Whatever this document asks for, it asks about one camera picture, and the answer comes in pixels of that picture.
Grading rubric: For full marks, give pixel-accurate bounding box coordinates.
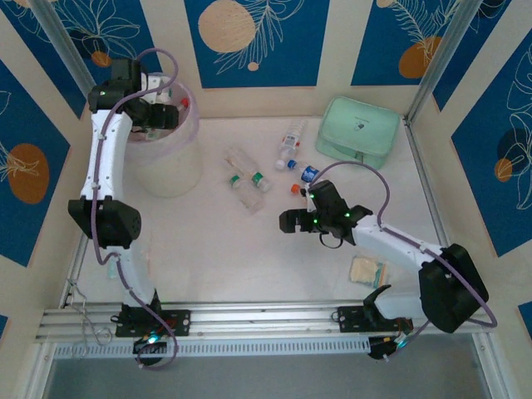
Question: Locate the translucent pink waste bin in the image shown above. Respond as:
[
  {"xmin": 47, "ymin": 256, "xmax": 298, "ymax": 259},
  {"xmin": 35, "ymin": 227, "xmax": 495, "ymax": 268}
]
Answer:
[{"xmin": 129, "ymin": 71, "xmax": 201, "ymax": 158}]

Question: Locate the clear bottle green cap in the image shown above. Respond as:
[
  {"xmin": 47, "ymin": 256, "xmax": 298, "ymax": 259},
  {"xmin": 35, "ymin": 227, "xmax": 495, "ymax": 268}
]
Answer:
[{"xmin": 228, "ymin": 174, "xmax": 265, "ymax": 215}]

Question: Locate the white plastic bin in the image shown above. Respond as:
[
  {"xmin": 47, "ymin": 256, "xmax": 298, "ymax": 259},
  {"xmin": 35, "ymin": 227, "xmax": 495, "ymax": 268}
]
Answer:
[{"xmin": 135, "ymin": 120, "xmax": 204, "ymax": 199}]

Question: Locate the clear bottle red-white label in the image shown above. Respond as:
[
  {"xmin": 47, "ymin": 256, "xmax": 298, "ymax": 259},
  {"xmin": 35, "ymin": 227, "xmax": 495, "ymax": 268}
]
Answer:
[{"xmin": 276, "ymin": 118, "xmax": 308, "ymax": 171}]

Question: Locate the clear bottle green label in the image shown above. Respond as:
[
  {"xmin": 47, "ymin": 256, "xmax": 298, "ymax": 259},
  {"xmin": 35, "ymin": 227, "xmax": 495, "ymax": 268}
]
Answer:
[{"xmin": 225, "ymin": 145, "xmax": 271, "ymax": 191}]

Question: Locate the yellow sachet packet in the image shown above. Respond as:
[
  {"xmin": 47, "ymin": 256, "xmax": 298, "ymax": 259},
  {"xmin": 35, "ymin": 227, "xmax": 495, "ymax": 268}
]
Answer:
[{"xmin": 347, "ymin": 255, "xmax": 391, "ymax": 288}]

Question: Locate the mint green zip pouch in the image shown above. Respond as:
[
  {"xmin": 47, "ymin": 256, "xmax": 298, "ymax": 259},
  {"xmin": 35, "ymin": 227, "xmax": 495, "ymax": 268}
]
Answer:
[{"xmin": 313, "ymin": 96, "xmax": 401, "ymax": 171}]

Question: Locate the black right controller board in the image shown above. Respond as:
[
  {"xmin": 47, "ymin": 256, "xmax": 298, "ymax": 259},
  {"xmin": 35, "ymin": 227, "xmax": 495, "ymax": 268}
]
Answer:
[{"xmin": 367, "ymin": 335, "xmax": 411, "ymax": 362}]

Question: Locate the black controller board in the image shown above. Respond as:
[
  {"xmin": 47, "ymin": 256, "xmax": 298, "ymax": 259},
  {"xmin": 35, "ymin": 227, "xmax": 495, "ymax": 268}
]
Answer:
[
  {"xmin": 131, "ymin": 334, "xmax": 168, "ymax": 357},
  {"xmin": 367, "ymin": 335, "xmax": 411, "ymax": 362}
]

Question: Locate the black left controller board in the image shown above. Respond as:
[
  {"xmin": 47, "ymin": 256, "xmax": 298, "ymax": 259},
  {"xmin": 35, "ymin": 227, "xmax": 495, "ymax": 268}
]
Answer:
[{"xmin": 131, "ymin": 334, "xmax": 168, "ymax": 357}]

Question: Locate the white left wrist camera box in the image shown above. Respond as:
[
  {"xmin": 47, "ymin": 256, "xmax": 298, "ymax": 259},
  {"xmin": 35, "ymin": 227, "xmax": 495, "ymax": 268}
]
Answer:
[{"xmin": 140, "ymin": 72, "xmax": 175, "ymax": 107}]

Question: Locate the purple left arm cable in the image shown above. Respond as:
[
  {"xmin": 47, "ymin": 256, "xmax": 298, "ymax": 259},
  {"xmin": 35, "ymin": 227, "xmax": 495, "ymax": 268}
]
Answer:
[{"xmin": 90, "ymin": 47, "xmax": 180, "ymax": 372}]

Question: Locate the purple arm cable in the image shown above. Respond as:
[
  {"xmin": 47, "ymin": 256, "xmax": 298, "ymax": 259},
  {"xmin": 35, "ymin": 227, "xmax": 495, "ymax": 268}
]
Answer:
[
  {"xmin": 90, "ymin": 47, "xmax": 180, "ymax": 372},
  {"xmin": 309, "ymin": 160, "xmax": 498, "ymax": 358}
]

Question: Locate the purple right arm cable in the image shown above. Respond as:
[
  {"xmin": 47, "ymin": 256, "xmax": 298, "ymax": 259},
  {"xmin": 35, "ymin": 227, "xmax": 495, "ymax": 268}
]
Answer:
[{"xmin": 309, "ymin": 160, "xmax": 498, "ymax": 358}]

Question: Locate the aluminium frame post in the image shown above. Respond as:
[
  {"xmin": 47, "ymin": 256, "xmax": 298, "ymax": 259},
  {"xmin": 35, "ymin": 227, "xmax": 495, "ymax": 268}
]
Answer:
[
  {"xmin": 405, "ymin": 0, "xmax": 485, "ymax": 124},
  {"xmin": 28, "ymin": 0, "xmax": 99, "ymax": 91}
]

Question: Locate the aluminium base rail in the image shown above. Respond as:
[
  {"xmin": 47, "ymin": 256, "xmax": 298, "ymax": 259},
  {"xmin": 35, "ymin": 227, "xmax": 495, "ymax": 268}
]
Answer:
[{"xmin": 35, "ymin": 298, "xmax": 494, "ymax": 342}]

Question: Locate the aluminium table side rail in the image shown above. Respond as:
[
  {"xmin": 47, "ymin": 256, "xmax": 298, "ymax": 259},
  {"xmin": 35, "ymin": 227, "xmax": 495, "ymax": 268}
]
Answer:
[
  {"xmin": 61, "ymin": 247, "xmax": 86, "ymax": 308},
  {"xmin": 403, "ymin": 118, "xmax": 452, "ymax": 249}
]

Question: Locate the white slotted cable duct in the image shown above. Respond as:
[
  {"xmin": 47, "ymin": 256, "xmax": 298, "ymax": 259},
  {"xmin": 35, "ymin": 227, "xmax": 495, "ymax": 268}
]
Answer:
[{"xmin": 52, "ymin": 337, "xmax": 371, "ymax": 359}]

